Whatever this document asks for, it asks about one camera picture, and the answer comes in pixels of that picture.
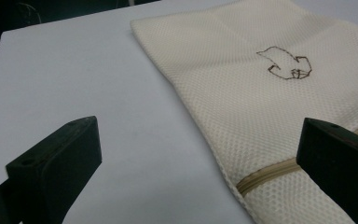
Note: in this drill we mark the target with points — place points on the cream mesh laundry bag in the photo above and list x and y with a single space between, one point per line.
245 102

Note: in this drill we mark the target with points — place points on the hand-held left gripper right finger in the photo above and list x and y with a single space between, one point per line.
341 168

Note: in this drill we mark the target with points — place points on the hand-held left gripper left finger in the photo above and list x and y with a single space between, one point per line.
59 161

